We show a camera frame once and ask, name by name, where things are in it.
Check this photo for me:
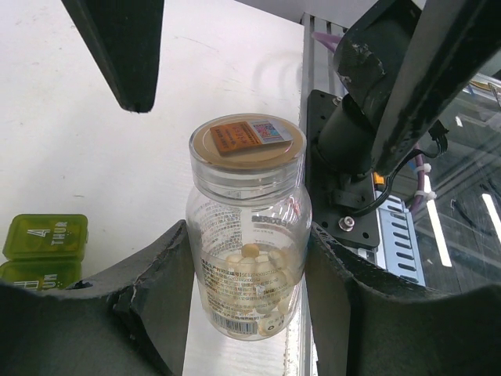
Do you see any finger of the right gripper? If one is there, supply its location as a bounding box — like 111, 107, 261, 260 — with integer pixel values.
63, 0, 164, 114
371, 0, 500, 175

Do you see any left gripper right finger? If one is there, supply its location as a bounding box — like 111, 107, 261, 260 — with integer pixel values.
305, 225, 500, 375

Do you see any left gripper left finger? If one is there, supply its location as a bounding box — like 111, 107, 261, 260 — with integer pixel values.
1, 220, 194, 375

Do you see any green pill box SUN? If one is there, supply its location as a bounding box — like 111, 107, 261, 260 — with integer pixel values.
1, 259, 81, 291

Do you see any green pill box THUR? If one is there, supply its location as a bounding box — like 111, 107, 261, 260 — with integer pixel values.
2, 214, 88, 261

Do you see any clear pill jar gold lid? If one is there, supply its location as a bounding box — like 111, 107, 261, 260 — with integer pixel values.
186, 114, 312, 342

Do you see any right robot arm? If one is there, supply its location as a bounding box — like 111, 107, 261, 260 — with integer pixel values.
63, 1, 500, 177

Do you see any grey slotted cable duct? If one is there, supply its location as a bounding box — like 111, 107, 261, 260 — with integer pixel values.
375, 196, 425, 286

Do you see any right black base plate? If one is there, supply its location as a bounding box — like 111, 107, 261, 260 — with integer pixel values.
305, 89, 380, 249

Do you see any aluminium mounting rail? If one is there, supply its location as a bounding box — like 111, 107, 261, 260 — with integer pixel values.
299, 13, 351, 375

